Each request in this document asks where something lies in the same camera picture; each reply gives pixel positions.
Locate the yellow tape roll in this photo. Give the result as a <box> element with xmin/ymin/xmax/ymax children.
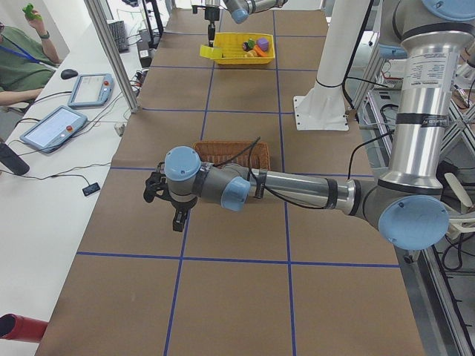
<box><xmin>199</xmin><ymin>44</ymin><xmax>223</xmax><ymax>61</ymax></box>

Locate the yellow plastic basket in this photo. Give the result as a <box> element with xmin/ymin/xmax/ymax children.
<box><xmin>212</xmin><ymin>32</ymin><xmax>275</xmax><ymax>65</ymax></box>

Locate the brown wicker basket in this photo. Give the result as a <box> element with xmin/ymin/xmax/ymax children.
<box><xmin>192</xmin><ymin>141</ymin><xmax>271</xmax><ymax>170</ymax></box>

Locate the small black-lidded jar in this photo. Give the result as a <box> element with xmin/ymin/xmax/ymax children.
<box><xmin>242</xmin><ymin>39</ymin><xmax>255</xmax><ymax>52</ymax></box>

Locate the toy croissant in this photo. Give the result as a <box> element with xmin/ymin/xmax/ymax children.
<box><xmin>244</xmin><ymin>50</ymin><xmax>258</xmax><ymax>58</ymax></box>

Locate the purple foam block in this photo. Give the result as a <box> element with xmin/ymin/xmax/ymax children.
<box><xmin>256</xmin><ymin>37</ymin><xmax>269</xmax><ymax>52</ymax></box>

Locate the toy carrot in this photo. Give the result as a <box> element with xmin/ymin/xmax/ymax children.
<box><xmin>253</xmin><ymin>44</ymin><xmax>268</xmax><ymax>57</ymax></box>

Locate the small black usb device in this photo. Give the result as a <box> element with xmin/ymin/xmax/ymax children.
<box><xmin>82</xmin><ymin>182</ymin><xmax>100</xmax><ymax>197</ymax></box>

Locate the black keyboard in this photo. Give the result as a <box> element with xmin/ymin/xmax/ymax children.
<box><xmin>108</xmin><ymin>21</ymin><xmax>129</xmax><ymax>53</ymax></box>

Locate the far teach pendant tablet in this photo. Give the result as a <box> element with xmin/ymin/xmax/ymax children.
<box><xmin>68</xmin><ymin>73</ymin><xmax>114</xmax><ymax>109</ymax></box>

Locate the teach pendant tablet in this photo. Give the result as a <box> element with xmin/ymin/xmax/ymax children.
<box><xmin>68</xmin><ymin>73</ymin><xmax>114</xmax><ymax>109</ymax></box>
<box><xmin>20</xmin><ymin>105</ymin><xmax>87</xmax><ymax>154</ymax></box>

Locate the black computer mouse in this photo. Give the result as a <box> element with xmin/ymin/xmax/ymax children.
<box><xmin>60</xmin><ymin>69</ymin><xmax>79</xmax><ymax>80</ymax></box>

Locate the near teach pendant tablet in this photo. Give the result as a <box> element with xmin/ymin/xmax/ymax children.
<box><xmin>20</xmin><ymin>105</ymin><xmax>87</xmax><ymax>154</ymax></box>

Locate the black bottle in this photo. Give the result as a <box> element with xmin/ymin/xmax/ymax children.
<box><xmin>0</xmin><ymin>140</ymin><xmax>30</xmax><ymax>176</ymax></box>

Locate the person in green shirt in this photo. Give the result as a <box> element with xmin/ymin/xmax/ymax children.
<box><xmin>1</xmin><ymin>6</ymin><xmax>62</xmax><ymax>106</ymax></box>

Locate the red cylinder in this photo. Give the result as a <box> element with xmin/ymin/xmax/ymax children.
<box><xmin>1</xmin><ymin>314</ymin><xmax>48</xmax><ymax>343</ymax></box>

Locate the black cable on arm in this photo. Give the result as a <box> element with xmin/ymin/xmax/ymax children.
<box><xmin>214</xmin><ymin>128</ymin><xmax>396</xmax><ymax>211</ymax></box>

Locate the aluminium frame post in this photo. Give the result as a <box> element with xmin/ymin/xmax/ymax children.
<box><xmin>84</xmin><ymin>0</ymin><xmax>139</xmax><ymax>113</ymax></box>

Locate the white camera stand post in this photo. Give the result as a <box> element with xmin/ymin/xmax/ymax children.
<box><xmin>293</xmin><ymin>0</ymin><xmax>372</xmax><ymax>131</ymax></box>

